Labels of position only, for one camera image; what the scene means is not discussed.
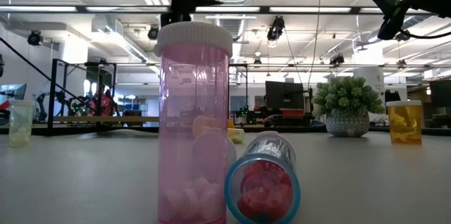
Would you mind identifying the small clear pill bottle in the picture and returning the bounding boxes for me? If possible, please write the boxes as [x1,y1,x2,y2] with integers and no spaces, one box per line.
[8,99,35,148]
[227,127,246,144]

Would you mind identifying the black monitor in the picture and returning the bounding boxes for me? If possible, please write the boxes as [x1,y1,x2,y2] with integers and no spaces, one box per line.
[428,79,451,109]
[264,80,306,111]

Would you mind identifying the green artificial potted plant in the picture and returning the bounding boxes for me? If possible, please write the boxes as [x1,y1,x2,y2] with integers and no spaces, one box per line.
[311,75,386,138]

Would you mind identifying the wide orange pill bottle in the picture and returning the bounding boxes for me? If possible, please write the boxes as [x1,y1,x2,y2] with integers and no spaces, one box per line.
[385,99,424,146]

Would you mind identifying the tall pink pill bottle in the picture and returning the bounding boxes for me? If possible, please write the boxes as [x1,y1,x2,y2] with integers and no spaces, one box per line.
[154,21,234,224]

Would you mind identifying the red box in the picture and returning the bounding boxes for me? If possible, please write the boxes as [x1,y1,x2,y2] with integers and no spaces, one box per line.
[280,108,305,118]

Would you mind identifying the person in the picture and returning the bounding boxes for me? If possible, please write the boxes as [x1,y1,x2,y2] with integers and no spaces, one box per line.
[87,85,119,118]

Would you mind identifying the blue bottle with red pills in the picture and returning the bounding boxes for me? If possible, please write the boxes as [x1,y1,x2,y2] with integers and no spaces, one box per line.
[224,130,302,224]

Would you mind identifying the monitor with lit screen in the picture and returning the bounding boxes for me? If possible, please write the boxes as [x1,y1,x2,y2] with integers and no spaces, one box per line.
[0,82,27,112]

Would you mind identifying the grey table mat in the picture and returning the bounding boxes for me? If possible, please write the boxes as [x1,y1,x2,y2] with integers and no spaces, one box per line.
[0,130,451,224]

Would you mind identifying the wooden shelf with black frame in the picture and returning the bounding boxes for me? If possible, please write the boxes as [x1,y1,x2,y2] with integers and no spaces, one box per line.
[47,58,249,130]

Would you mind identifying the black aluminium rig frame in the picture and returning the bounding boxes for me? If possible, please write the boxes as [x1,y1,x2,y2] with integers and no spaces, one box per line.
[0,4,451,137]

